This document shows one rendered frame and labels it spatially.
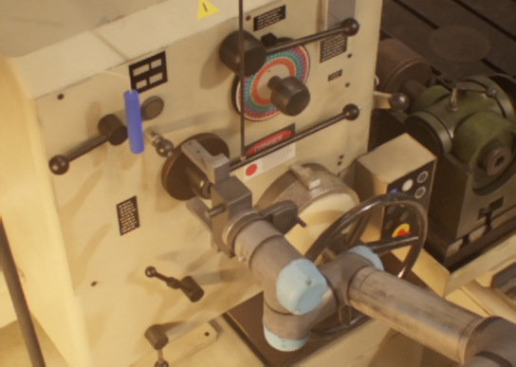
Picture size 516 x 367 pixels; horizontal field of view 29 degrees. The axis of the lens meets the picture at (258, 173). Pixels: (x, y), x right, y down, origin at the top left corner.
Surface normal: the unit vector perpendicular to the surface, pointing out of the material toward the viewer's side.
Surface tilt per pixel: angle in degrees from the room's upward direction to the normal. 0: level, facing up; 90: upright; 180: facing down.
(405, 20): 0
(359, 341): 90
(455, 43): 0
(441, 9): 0
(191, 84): 90
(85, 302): 90
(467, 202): 90
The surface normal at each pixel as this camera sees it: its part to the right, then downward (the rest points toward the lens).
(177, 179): 0.59, 0.56
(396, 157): 0.00, -0.72
